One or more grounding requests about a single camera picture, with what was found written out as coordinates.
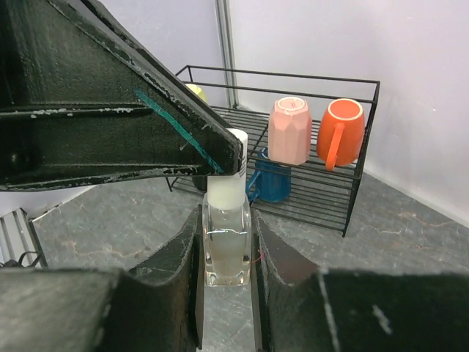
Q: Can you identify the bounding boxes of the yellow faceted mug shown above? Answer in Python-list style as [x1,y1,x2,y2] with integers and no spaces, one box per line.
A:
[186,84,208,105]

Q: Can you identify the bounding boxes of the orange mug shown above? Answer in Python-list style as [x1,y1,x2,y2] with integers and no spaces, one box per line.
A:
[317,98,365,171]

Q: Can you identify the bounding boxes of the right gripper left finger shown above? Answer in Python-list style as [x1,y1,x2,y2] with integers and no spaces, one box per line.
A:
[1,208,204,351]

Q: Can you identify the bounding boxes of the black wire dish rack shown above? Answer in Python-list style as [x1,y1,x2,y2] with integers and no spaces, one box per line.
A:
[177,65,380,232]

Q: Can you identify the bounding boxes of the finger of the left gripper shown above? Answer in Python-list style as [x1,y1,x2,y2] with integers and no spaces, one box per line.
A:
[1,1,244,191]

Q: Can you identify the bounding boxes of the white nail polish cap brush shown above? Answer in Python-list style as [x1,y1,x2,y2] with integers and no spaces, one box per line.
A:
[207,128,248,210]

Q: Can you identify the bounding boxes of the nail polish bottle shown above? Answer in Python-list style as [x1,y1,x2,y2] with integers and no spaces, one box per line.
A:
[202,197,252,287]

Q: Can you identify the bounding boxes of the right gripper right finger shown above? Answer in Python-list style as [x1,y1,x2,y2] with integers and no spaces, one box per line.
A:
[251,211,468,351]

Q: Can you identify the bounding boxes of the blue item in rack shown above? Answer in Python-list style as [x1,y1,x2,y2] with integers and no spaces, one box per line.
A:
[245,147,291,203]

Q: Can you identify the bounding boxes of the pink mug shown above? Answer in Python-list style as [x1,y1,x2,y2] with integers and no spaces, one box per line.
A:
[268,96,312,165]

